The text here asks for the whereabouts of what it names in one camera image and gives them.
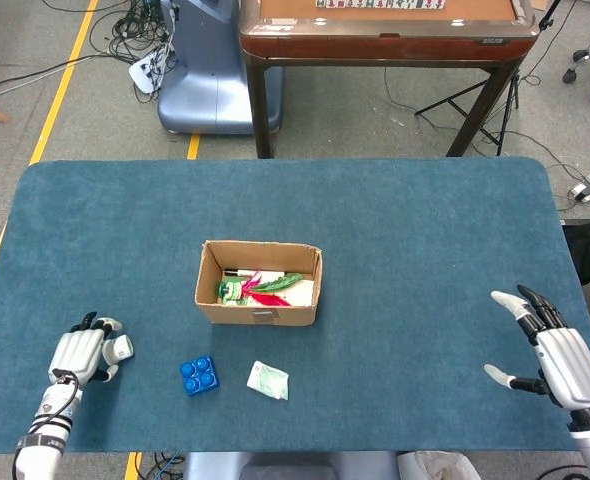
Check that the row of mahjong tiles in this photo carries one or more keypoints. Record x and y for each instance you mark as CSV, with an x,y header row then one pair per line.
x,y
375,3

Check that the white power strip with plugs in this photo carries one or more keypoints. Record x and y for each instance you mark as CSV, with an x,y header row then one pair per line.
x,y
142,75

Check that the flat white packet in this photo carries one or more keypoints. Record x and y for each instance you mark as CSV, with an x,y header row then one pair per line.
x,y
303,295

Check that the white plastic bag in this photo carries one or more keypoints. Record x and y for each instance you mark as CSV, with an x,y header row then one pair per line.
x,y
435,467

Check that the white green paper packet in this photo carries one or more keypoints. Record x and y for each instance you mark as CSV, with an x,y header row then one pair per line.
x,y
267,381

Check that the brown mahjong table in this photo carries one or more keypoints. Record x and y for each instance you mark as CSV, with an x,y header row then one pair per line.
x,y
375,47

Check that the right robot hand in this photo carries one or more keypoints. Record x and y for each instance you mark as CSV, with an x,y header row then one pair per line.
x,y
570,370

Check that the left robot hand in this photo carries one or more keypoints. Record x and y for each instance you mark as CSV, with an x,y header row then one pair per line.
x,y
77,352

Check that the small white cup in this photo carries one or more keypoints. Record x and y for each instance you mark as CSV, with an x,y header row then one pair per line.
x,y
121,348

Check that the blue plastic block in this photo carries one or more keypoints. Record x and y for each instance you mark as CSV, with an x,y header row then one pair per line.
x,y
200,376

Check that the grey blue robot torso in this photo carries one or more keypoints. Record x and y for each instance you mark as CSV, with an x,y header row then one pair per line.
x,y
285,467

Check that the black tripod stand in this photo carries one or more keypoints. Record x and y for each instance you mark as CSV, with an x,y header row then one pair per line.
x,y
450,98

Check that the teal table mat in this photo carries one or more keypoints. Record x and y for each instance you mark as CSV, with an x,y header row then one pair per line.
x,y
375,225

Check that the black white marker pen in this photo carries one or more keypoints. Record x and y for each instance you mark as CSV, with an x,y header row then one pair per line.
x,y
231,272

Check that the cardboard box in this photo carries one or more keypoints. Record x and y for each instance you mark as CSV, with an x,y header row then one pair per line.
x,y
225,312

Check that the pink green feather shuttlecock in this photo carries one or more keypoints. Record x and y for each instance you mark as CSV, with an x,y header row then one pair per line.
x,y
277,283

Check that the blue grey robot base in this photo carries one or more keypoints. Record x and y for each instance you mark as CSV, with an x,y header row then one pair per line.
x,y
200,90

